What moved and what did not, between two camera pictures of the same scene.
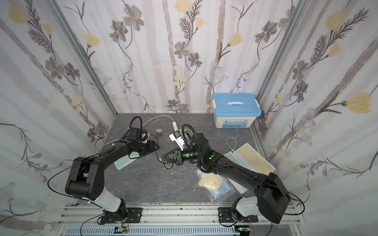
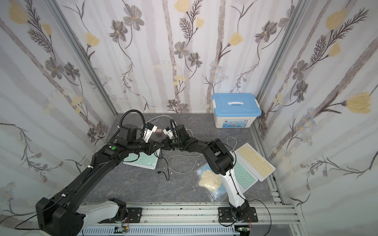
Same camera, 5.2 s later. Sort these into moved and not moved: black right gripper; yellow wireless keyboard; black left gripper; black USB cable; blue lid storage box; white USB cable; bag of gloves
Moved: black right gripper; black USB cable; white USB cable
Not moved: yellow wireless keyboard; black left gripper; bag of gloves; blue lid storage box
